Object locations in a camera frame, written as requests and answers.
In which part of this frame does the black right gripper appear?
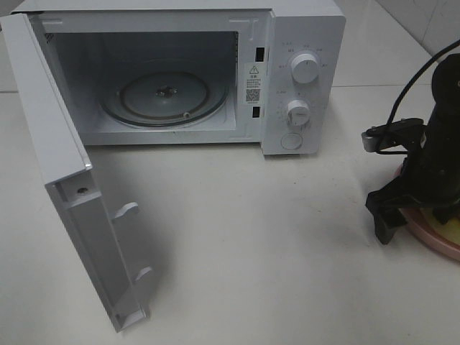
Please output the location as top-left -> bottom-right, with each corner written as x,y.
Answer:
366,119 -> 459,245

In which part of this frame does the pink round plate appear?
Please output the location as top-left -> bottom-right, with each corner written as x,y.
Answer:
393,161 -> 460,262

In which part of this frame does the white bread sandwich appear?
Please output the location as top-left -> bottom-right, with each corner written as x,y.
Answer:
424,210 -> 460,245

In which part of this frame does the round door release button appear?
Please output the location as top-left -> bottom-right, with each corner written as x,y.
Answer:
280,133 -> 303,150

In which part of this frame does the white microwave door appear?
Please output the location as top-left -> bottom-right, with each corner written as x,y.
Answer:
1,14 -> 151,331

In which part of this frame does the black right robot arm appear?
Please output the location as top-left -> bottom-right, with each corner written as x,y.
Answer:
362,54 -> 459,244

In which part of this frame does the lower white timer knob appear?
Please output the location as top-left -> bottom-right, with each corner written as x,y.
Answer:
287,100 -> 311,127

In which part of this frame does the upper white power knob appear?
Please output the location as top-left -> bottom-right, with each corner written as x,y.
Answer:
290,52 -> 319,84

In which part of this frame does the white microwave oven body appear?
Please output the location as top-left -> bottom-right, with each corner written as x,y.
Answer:
18,10 -> 346,155

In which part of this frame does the white warning label sticker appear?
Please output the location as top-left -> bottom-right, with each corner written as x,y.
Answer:
244,63 -> 264,104

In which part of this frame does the black camera cable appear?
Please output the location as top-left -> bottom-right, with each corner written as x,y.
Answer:
369,39 -> 460,156

